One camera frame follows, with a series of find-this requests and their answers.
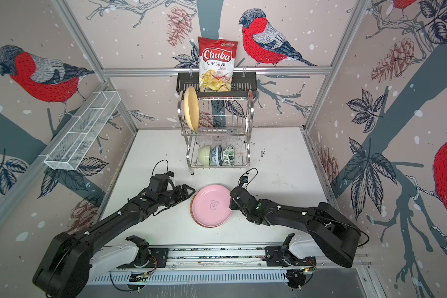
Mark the white patterned plate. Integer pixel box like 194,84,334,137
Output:
189,197,207,228

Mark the green leaf patterned bowl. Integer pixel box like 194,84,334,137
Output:
222,145,235,166

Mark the silver two-tier dish rack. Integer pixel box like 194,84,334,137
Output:
177,91,255,174

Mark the red Chuba chips bag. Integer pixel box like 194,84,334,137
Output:
198,37,238,76

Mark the black wall shelf basket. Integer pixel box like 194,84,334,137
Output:
176,71,257,95

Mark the aluminium frame corner post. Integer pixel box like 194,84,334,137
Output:
51,0,139,134

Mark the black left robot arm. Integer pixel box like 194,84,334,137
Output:
32,171,196,298

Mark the yellow plate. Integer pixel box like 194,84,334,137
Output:
183,86,200,132

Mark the pink plate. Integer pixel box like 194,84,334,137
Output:
193,185,232,228

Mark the white wire mesh basket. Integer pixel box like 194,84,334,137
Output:
44,91,121,170

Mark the blue white patterned bowl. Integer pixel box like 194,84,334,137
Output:
210,145,223,167

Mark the light green bowl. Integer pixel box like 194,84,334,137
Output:
197,145,211,166

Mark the horizontal aluminium frame bar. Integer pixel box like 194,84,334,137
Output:
102,65,333,78

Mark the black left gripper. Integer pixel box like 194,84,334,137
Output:
158,183,196,207

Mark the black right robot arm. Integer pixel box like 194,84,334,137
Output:
230,186,362,268

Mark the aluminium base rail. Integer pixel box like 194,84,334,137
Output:
85,240,373,288

